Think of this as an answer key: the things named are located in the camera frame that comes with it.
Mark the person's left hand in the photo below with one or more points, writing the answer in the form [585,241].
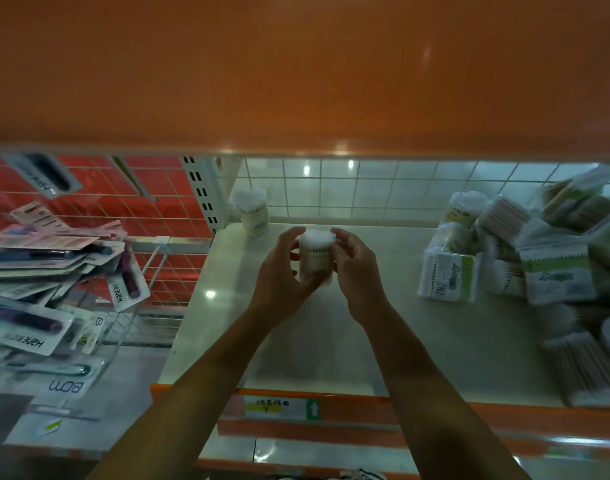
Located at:
[275,289]

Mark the person's right hand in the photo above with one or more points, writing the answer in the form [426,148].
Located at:
[362,279]

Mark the cotton swab container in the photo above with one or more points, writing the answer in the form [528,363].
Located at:
[316,254]
[252,212]

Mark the pile of cotton swab packs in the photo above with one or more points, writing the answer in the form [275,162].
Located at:
[555,264]

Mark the white shelf board orange rim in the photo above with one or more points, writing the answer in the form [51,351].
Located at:
[310,449]
[305,69]
[125,394]

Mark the person's right forearm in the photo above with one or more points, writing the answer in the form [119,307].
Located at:
[435,404]

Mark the person's left forearm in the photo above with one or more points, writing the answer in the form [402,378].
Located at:
[195,404]

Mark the price label green arrow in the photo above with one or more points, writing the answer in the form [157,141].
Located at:
[280,408]

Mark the hanging dark packaged items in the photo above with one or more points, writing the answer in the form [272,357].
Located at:
[132,178]

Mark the pile of toothbrush packs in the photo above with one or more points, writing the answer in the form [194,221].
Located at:
[35,274]

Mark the white slotted shelf post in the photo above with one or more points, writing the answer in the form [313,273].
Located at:
[202,192]

